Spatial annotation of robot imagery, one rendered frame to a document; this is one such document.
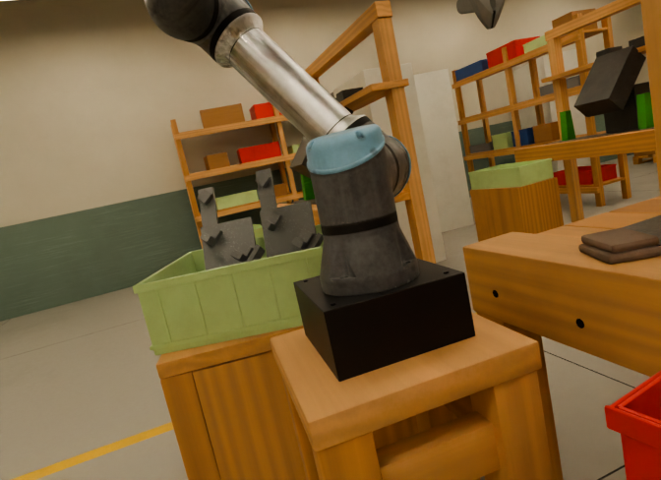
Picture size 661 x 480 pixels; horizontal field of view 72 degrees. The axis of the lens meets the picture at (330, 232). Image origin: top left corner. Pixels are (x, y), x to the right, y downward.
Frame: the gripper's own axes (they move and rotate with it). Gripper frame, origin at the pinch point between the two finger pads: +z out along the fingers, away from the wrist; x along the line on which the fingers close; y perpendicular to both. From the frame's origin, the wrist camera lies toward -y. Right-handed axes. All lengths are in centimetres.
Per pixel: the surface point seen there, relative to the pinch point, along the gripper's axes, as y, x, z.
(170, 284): 49, 56, 35
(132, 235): 672, 123, 55
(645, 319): -14.5, -5.0, 45.4
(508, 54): 463, -413, -80
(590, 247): -2.6, -9.9, 37.8
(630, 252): -9.3, -10.0, 37.9
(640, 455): -36, 24, 41
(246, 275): 43, 40, 36
